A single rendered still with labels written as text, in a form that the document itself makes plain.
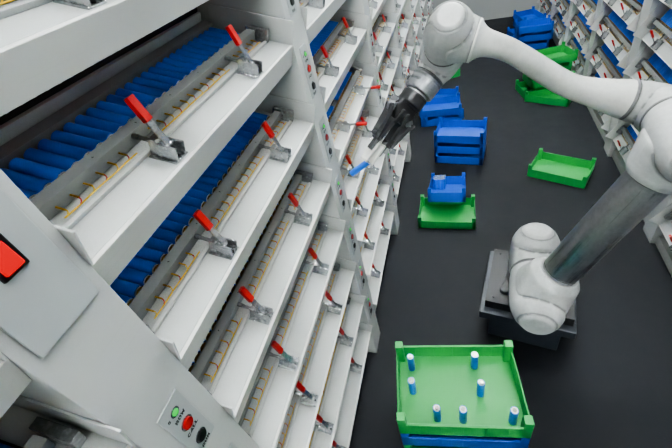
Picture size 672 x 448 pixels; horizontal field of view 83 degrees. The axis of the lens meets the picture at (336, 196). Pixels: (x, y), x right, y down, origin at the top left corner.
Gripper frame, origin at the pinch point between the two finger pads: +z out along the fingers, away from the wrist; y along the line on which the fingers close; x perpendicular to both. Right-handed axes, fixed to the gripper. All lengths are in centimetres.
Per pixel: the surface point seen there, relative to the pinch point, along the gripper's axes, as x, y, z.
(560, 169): -25, -154, -65
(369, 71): -49, -17, -28
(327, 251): 5.8, -3.5, 30.8
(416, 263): -26, -94, 27
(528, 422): 63, -27, 29
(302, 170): -3.4, 14.0, 15.8
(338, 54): -31.2, 9.6, -19.8
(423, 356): 35, -30, 38
